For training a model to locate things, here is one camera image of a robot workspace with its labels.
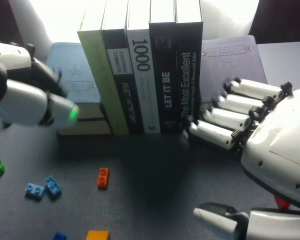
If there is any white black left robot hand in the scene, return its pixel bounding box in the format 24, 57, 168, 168
0, 39, 69, 100

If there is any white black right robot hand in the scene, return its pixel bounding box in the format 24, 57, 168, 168
182, 77, 300, 240

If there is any light blue book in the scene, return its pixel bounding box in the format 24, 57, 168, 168
46, 41, 106, 120

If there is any green book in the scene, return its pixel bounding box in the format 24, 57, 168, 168
76, 0, 130, 136

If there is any purple book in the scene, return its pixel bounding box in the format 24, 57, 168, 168
200, 34, 269, 105

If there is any black Most Excellent book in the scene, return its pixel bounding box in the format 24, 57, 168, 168
174, 0, 204, 127

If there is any black book with white label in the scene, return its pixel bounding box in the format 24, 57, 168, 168
101, 0, 145, 135

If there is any black Let It Be book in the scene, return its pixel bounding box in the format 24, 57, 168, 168
148, 0, 184, 135

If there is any grey table cloth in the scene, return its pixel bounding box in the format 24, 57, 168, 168
0, 41, 300, 240

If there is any light blue toy brick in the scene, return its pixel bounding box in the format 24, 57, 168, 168
43, 174, 63, 201
24, 182, 47, 201

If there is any white 1000 book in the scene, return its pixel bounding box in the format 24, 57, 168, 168
124, 0, 162, 134

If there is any orange toy brick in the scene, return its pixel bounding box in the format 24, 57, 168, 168
97, 167, 111, 190

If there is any yellow-orange toy brick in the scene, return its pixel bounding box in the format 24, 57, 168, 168
85, 230, 111, 240

